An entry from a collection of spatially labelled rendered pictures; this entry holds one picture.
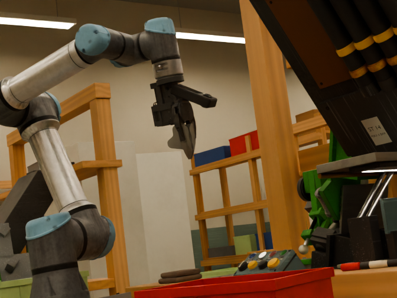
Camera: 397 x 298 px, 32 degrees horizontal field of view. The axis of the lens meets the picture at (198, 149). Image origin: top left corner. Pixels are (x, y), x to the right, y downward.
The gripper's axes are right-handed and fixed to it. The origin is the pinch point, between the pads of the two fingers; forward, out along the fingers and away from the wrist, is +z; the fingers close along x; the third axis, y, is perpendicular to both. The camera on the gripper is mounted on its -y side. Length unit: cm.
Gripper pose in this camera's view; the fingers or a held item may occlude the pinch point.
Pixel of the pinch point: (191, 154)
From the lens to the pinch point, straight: 179.2
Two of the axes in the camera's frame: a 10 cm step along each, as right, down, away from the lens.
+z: 1.9, 9.8, 0.1
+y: -8.8, 1.7, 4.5
